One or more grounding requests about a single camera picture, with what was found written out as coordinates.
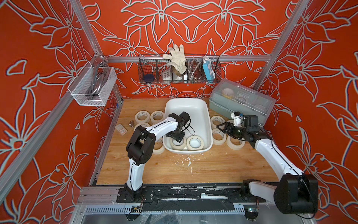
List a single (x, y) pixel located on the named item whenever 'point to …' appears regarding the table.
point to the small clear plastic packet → (121, 129)
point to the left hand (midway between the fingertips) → (175, 136)
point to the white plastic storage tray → (199, 125)
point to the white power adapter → (167, 75)
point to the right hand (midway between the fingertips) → (218, 127)
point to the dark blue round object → (148, 77)
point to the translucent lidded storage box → (236, 97)
